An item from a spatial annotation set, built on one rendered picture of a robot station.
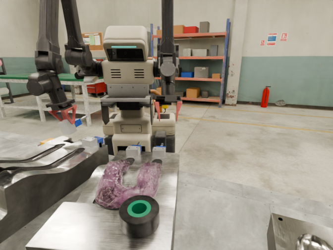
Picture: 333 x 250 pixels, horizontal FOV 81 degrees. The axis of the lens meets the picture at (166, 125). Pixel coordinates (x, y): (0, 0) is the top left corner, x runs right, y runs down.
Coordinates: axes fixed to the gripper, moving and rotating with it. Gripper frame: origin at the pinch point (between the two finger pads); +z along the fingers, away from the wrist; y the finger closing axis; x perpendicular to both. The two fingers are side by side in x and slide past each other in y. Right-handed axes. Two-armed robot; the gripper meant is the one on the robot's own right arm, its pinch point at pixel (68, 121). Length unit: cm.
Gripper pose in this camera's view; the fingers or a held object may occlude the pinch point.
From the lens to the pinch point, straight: 92.7
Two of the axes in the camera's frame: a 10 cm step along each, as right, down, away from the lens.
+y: 9.1, 0.1, -4.1
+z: 1.7, 9.0, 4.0
